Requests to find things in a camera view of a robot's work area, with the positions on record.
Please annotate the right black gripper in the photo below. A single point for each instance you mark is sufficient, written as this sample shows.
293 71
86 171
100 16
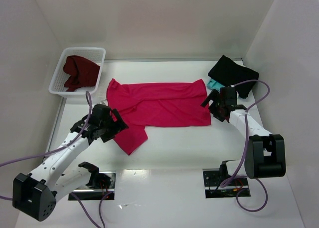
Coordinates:
216 106

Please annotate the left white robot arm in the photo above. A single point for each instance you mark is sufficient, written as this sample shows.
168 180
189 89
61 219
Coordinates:
37 193

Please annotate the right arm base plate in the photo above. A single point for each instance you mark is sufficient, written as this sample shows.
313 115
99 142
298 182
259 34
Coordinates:
212 180

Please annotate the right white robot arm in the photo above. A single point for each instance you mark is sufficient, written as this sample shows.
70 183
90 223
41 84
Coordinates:
264 152

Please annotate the teal folded t shirt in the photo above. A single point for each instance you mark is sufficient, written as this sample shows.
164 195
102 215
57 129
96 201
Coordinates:
214 85

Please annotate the black folded t shirt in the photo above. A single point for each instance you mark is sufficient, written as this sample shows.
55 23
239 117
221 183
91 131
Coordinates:
227 72

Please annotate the pink t shirt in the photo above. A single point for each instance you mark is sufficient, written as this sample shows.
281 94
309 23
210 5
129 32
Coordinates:
164 105

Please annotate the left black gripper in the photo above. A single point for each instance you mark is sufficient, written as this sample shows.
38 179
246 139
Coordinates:
112 126

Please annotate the dark red t shirt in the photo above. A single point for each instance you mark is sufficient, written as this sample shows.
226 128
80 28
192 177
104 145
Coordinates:
82 73

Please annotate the white plastic basket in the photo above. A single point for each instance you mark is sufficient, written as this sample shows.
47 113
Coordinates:
94 54

